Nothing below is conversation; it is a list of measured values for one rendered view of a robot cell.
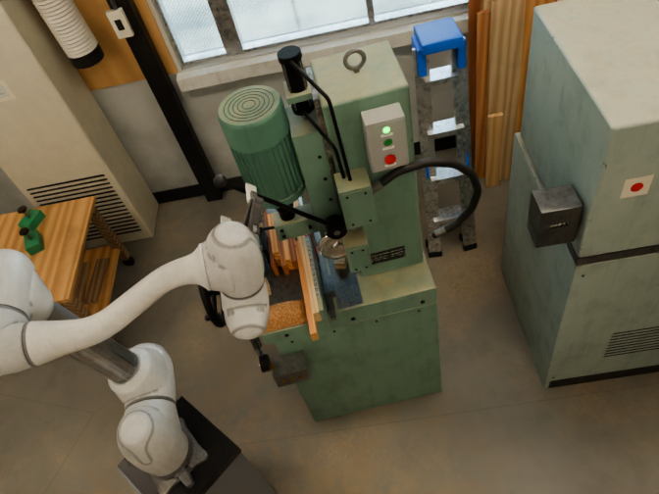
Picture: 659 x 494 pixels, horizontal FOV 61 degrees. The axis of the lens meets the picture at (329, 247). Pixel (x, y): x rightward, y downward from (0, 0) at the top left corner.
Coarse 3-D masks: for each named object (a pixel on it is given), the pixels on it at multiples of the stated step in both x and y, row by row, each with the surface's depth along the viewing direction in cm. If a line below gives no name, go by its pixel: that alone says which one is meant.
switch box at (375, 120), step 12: (384, 108) 137; (396, 108) 136; (372, 120) 135; (384, 120) 134; (396, 120) 134; (372, 132) 136; (396, 132) 137; (372, 144) 139; (396, 144) 140; (372, 156) 142; (384, 156) 142; (396, 156) 143; (408, 156) 144; (372, 168) 145; (384, 168) 145
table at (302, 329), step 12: (264, 216) 203; (264, 276) 185; (276, 276) 184; (288, 276) 183; (276, 288) 181; (288, 288) 180; (300, 288) 180; (276, 300) 178; (288, 300) 178; (324, 300) 179; (300, 324) 171; (324, 324) 172; (264, 336) 172; (276, 336) 173; (288, 336) 174
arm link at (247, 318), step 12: (264, 288) 124; (228, 300) 122; (240, 300) 121; (252, 300) 122; (264, 300) 124; (228, 312) 123; (240, 312) 122; (252, 312) 122; (264, 312) 124; (228, 324) 123; (240, 324) 121; (252, 324) 121; (264, 324) 124; (240, 336) 124; (252, 336) 124
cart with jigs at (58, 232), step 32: (0, 224) 286; (32, 224) 277; (64, 224) 277; (96, 224) 295; (32, 256) 267; (64, 256) 263; (96, 256) 309; (128, 256) 319; (64, 288) 250; (96, 288) 291
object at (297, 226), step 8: (296, 208) 179; (304, 208) 178; (296, 216) 177; (280, 224) 175; (288, 224) 175; (296, 224) 176; (304, 224) 176; (280, 232) 177; (288, 232) 178; (296, 232) 179; (304, 232) 179; (280, 240) 180
